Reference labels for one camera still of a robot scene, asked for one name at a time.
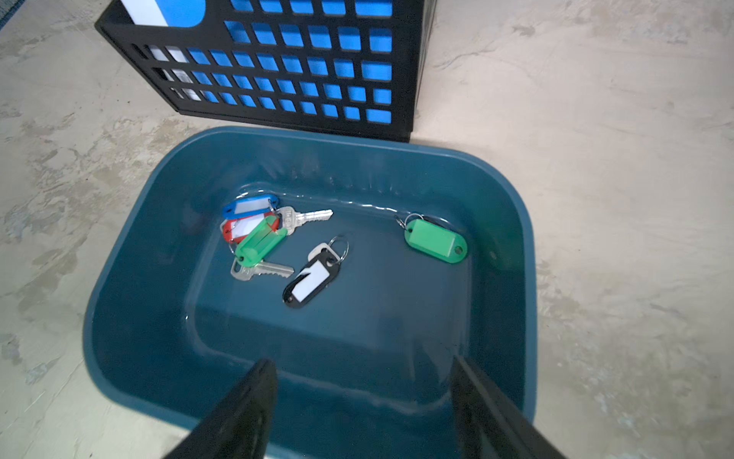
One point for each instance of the solid green tag key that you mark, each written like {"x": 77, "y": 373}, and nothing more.
{"x": 423, "y": 235}

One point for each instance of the teal plastic storage box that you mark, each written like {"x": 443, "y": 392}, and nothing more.
{"x": 362, "y": 269}

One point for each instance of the translucent green tag key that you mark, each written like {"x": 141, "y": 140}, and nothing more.
{"x": 249, "y": 255}

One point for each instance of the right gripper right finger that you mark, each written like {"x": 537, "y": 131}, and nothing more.
{"x": 487, "y": 423}

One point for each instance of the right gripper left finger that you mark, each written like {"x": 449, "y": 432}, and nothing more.
{"x": 240, "y": 425}

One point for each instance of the black white tag key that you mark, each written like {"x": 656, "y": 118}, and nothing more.
{"x": 322, "y": 267}

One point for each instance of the blue folder front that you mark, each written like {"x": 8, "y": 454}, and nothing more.
{"x": 292, "y": 61}

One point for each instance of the blue tag key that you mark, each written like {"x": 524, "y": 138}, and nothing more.
{"x": 250, "y": 206}

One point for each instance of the black mesh file holder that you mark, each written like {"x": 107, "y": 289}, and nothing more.
{"x": 412, "y": 26}

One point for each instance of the red tag key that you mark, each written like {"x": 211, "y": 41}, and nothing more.
{"x": 235, "y": 231}

